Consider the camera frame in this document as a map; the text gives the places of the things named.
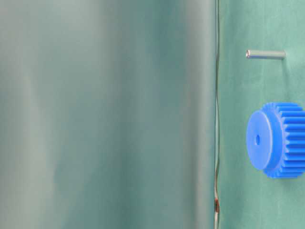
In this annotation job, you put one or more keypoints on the blue plastic gear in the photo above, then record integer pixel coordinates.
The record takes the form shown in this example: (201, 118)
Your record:
(275, 140)

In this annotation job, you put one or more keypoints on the small metal shaft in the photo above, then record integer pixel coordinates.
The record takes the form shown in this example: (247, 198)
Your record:
(260, 54)

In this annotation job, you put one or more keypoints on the green table cloth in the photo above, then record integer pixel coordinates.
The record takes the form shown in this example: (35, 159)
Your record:
(248, 198)

